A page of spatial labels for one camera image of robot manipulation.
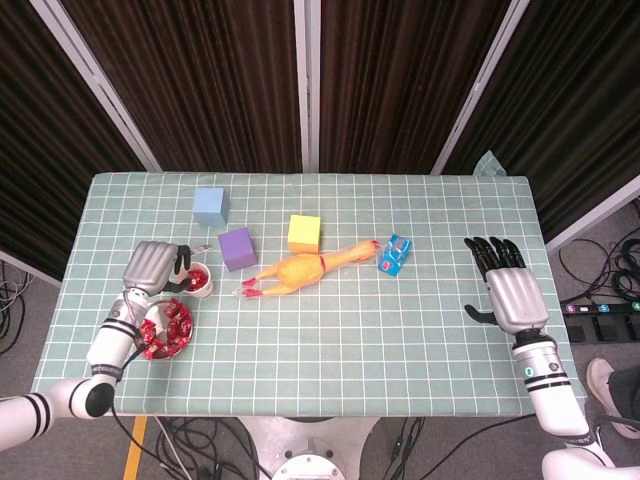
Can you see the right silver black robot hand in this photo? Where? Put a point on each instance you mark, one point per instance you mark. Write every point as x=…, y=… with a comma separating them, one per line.
x=515, y=300

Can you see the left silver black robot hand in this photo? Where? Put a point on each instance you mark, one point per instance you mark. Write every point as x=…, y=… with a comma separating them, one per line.
x=147, y=267

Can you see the white paper cup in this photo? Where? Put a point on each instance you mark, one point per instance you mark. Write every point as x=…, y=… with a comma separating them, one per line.
x=206, y=290

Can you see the round metal plate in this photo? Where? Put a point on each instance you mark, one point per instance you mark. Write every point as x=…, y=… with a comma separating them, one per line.
x=186, y=347

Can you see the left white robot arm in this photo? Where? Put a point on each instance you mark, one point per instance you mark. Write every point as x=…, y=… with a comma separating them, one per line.
x=112, y=342

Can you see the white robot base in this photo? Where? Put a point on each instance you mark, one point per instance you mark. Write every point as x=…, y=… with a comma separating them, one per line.
x=305, y=450

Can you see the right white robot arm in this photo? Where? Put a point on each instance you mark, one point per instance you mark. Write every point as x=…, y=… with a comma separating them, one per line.
x=547, y=382

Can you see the metal butter knife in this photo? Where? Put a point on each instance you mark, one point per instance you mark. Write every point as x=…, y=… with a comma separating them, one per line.
x=202, y=248

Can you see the black foot pedal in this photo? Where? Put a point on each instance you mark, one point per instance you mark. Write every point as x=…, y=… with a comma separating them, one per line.
x=633, y=327
x=576, y=334
x=604, y=327

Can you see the light blue foam cube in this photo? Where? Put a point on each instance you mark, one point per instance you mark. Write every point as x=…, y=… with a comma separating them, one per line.
x=209, y=202

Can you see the purple foam cube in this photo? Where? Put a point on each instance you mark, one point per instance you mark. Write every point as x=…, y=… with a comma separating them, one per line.
x=237, y=247

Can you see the beige shoe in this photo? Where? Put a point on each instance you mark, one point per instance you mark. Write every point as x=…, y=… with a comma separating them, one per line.
x=600, y=380

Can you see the blue snack packet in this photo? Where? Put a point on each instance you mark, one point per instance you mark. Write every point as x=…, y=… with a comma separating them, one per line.
x=394, y=255

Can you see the dark trouser leg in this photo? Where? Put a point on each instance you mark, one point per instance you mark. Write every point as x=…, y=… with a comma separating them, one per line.
x=631, y=395

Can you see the yellow rubber chicken toy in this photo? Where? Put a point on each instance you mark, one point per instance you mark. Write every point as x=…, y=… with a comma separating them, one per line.
x=297, y=272

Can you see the yellow foam cube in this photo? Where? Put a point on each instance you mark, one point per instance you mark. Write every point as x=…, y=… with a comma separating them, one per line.
x=303, y=230

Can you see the green checkered tablecloth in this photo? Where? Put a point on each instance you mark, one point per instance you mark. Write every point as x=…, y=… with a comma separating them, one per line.
x=350, y=350

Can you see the yellow floor tape strip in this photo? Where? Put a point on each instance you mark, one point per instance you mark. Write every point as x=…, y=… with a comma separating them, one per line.
x=135, y=447

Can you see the dark partition screen white frame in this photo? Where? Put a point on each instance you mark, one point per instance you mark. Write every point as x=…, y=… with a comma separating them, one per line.
x=210, y=75

